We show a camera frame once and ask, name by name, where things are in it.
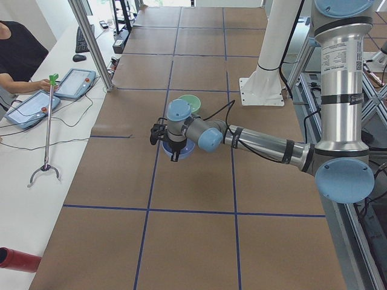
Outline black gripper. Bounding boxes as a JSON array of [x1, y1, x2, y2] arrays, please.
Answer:
[[166, 140, 186, 162]]

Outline blue bowl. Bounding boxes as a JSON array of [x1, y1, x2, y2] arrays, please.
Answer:
[[162, 139, 195, 161]]

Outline silver green reacher grabber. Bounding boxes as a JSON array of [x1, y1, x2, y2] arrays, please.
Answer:
[[27, 73, 60, 188]]

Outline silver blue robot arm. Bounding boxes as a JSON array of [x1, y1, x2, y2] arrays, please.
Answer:
[[161, 1, 374, 204]]

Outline person's forearm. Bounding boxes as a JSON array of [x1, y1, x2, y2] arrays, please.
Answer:
[[1, 73, 40, 94]]

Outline green bowl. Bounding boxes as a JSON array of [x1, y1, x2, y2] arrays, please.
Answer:
[[179, 94, 201, 114]]

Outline person's hand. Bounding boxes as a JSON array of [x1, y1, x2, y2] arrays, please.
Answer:
[[37, 79, 51, 91]]

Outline brown paper table cover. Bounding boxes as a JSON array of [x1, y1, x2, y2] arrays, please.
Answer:
[[31, 7, 346, 289]]

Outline far blue teach pendant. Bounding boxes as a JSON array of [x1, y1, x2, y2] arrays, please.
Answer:
[[54, 68, 96, 100]]

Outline blue teach pendant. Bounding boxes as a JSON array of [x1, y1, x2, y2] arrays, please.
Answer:
[[4, 90, 50, 129], [54, 68, 96, 100]]

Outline black computer mouse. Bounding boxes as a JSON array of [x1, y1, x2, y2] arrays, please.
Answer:
[[73, 54, 86, 62]]

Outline black keyboard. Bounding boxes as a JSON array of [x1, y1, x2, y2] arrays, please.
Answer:
[[75, 27, 89, 54]]

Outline near blue teach pendant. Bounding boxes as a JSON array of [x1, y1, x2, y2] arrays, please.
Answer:
[[4, 90, 50, 129]]

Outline person in black shirt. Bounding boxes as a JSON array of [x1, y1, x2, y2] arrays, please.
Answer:
[[1, 21, 48, 82]]

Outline red cylinder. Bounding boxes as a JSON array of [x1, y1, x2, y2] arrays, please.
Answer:
[[1, 247, 41, 272]]

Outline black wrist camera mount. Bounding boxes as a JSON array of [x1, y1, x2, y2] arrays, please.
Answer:
[[149, 117, 169, 146]]

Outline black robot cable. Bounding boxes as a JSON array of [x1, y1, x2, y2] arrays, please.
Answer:
[[199, 99, 291, 162]]

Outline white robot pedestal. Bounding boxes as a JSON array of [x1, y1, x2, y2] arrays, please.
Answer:
[[239, 0, 304, 106]]

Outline aluminium frame post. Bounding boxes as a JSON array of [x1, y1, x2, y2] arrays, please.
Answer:
[[68, 0, 113, 92]]

